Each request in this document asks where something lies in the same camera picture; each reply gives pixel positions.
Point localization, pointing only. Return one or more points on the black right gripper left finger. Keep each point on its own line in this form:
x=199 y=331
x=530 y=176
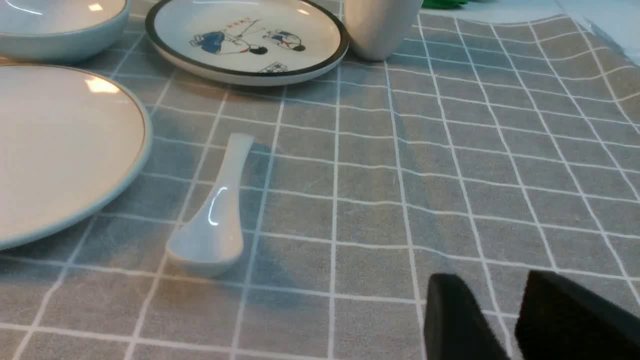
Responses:
x=455 y=327

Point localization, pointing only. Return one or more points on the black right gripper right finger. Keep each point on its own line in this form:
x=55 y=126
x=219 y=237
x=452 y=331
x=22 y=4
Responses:
x=562 y=320

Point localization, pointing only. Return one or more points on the plain white ceramic spoon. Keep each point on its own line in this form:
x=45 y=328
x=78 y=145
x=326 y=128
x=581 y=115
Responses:
x=212 y=241

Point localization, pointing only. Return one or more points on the grey checked tablecloth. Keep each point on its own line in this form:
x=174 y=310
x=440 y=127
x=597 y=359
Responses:
x=483 y=149

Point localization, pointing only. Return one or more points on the white cup near cartoon plate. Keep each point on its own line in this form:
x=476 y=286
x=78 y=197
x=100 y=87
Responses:
x=378 y=27

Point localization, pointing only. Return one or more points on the green backdrop cloth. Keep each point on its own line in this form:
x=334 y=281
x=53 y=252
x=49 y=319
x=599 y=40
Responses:
x=443 y=4

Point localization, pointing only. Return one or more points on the black-rimmed cartoon plate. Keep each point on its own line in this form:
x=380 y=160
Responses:
x=256 y=43

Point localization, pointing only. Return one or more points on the large white gold-rimmed plate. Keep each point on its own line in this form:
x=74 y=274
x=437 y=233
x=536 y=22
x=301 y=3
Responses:
x=71 y=141

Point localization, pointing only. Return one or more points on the pale blue ceramic bowl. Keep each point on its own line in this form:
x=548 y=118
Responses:
x=60 y=31

